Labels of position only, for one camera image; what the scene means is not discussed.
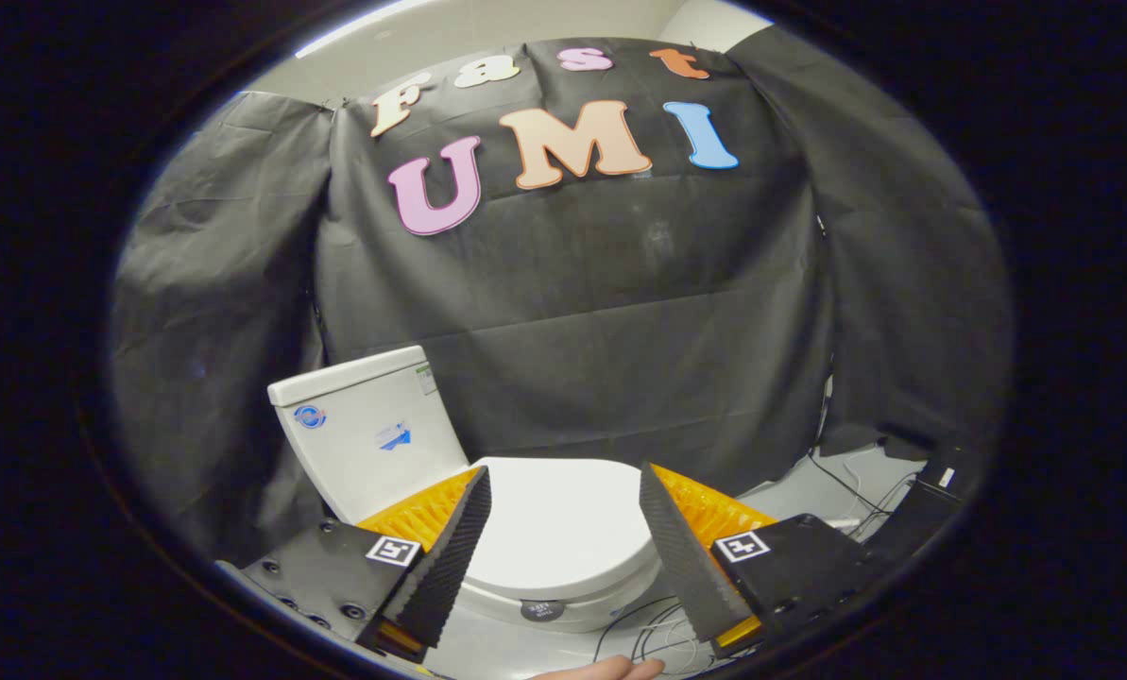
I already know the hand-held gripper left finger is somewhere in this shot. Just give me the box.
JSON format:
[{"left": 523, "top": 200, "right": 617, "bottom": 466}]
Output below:
[{"left": 215, "top": 465, "right": 493, "bottom": 662}]

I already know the white toilet bowl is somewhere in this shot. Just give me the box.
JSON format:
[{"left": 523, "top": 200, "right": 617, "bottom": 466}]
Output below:
[{"left": 454, "top": 567, "right": 663, "bottom": 634}]

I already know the white toilet lid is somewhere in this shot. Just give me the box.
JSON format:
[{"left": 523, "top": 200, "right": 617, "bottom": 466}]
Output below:
[{"left": 459, "top": 457, "right": 663, "bottom": 604}]

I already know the black box with white label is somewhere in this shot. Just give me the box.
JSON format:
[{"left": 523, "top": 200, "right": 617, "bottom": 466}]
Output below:
[{"left": 865, "top": 444, "right": 975, "bottom": 568}]

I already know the tangle of thin cables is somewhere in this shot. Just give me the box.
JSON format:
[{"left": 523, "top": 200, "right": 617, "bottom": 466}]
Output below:
[{"left": 591, "top": 451, "right": 923, "bottom": 676}]

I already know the black backdrop cloth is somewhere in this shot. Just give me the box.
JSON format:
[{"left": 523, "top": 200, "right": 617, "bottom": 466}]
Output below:
[{"left": 110, "top": 36, "right": 1013, "bottom": 568}]

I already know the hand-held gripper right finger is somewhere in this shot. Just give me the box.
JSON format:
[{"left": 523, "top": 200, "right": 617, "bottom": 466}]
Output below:
[{"left": 639, "top": 463, "right": 880, "bottom": 660}]

